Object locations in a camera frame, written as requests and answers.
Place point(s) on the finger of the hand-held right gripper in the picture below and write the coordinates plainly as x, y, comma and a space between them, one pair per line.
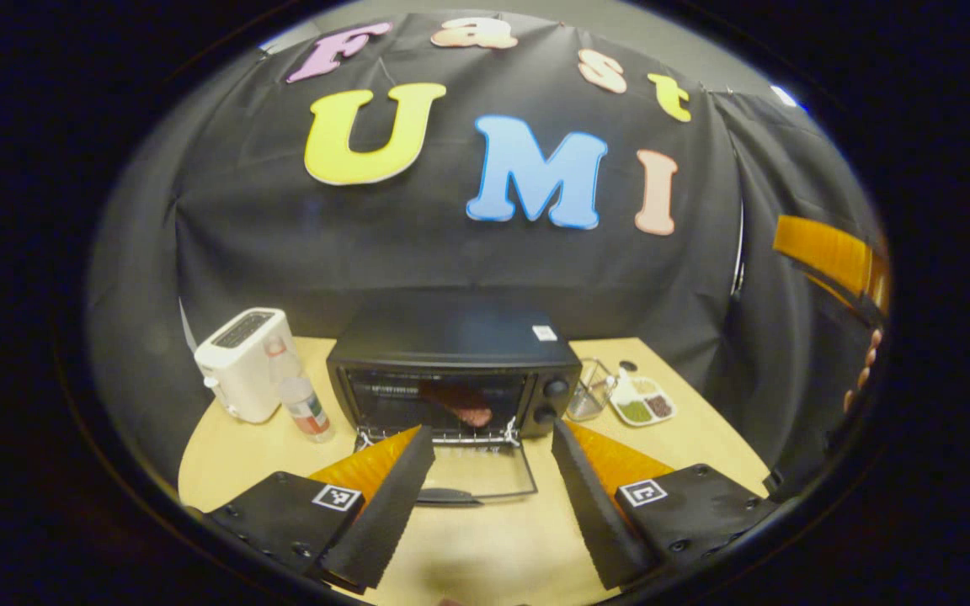
830, 252

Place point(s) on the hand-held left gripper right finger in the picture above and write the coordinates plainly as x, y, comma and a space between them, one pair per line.
590, 513

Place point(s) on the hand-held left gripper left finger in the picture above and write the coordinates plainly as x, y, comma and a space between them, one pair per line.
384, 522

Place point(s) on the brown grilled meat piece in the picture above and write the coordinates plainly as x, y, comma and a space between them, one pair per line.
464, 408

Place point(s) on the black electric oven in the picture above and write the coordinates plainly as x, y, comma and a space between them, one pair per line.
451, 345

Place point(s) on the white divided bean dish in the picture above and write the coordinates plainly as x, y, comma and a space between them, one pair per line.
641, 408

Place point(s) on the clear bottle with red label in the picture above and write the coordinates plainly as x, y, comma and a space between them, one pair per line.
306, 408

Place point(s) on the small black round disc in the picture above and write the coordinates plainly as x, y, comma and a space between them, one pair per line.
629, 366

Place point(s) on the ceiling light panel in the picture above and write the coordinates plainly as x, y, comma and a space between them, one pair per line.
786, 96

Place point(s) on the white toaster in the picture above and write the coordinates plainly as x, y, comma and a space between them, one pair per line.
241, 370

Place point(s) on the black backdrop cloth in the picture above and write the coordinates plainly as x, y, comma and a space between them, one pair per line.
451, 261

